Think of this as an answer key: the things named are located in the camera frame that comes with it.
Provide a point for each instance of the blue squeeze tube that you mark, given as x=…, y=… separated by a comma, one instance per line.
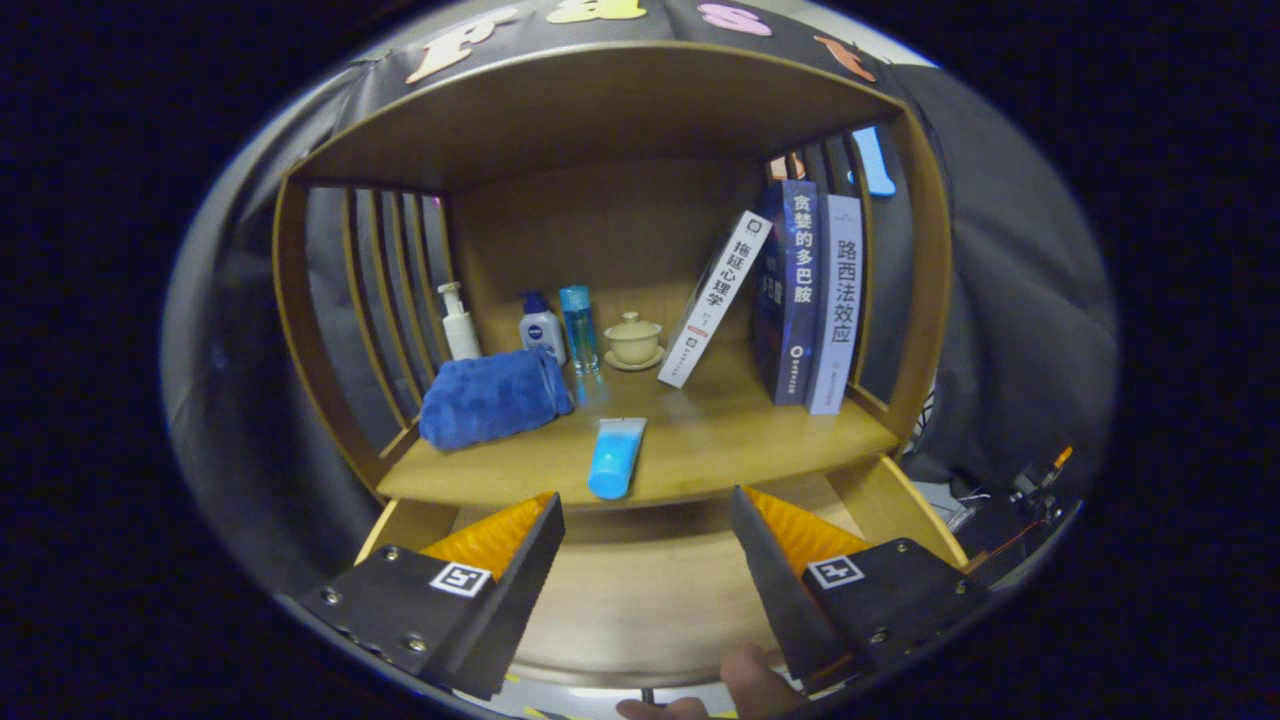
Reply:
x=615, y=460

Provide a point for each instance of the wooden countertop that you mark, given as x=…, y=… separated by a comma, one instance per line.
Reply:
x=720, y=442

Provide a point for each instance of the dark purple book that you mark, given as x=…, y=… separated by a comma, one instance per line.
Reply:
x=790, y=300

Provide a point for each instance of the wooden cabinet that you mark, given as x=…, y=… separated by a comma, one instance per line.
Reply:
x=600, y=110

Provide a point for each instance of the white pump bottle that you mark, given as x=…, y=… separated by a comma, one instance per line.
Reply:
x=461, y=335

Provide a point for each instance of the light purple book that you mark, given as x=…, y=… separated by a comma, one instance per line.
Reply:
x=838, y=310

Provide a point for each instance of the white bottle with blue cap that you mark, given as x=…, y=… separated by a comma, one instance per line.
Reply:
x=542, y=335

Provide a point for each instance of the orange and black tool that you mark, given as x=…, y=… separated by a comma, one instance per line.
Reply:
x=1060, y=457

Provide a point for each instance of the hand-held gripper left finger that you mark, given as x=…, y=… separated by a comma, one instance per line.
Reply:
x=520, y=590

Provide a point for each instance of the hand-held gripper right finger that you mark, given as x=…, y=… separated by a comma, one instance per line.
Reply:
x=775, y=590

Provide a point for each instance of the clear blue bottle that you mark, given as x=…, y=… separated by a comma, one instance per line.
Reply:
x=580, y=330

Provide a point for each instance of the wooden drawer with black knob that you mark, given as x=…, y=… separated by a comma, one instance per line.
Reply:
x=640, y=600

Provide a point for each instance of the black backdrop cloth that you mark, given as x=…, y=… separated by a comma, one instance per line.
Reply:
x=1020, y=300

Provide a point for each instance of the beige lidded teacup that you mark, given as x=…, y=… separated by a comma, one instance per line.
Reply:
x=633, y=342

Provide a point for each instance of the white book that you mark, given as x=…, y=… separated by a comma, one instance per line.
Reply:
x=713, y=300

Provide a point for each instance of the blue folded towel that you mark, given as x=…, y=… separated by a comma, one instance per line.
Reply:
x=490, y=400

